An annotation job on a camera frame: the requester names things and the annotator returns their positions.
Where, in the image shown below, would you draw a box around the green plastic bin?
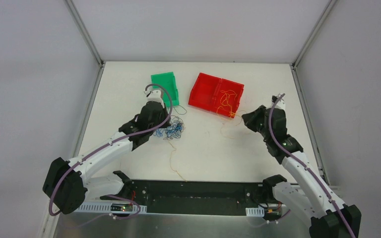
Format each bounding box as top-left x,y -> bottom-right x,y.
151,72 -> 180,107

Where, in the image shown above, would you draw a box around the yellow wires in red bin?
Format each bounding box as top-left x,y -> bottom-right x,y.
216,89 -> 247,139

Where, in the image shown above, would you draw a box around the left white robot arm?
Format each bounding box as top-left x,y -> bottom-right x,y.
43,101 -> 171,216

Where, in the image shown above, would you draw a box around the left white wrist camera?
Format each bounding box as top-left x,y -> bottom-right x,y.
144,88 -> 165,108

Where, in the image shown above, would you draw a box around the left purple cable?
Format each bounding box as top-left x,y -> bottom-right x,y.
48,83 -> 174,220

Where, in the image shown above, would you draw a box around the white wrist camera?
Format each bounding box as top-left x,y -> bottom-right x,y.
144,88 -> 165,108
271,94 -> 286,110

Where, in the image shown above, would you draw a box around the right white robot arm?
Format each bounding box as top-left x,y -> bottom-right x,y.
242,105 -> 362,238

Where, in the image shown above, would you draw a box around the red plastic double bin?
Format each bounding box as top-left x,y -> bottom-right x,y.
188,72 -> 244,119

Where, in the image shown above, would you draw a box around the blue black wire bundle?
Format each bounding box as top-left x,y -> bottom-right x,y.
152,106 -> 188,141

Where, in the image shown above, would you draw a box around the yellow thin wire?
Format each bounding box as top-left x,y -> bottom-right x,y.
167,139 -> 189,182

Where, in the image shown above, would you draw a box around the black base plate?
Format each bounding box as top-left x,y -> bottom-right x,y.
116,179 -> 285,219

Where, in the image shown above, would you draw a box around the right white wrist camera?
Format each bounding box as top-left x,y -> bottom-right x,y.
271,94 -> 286,110

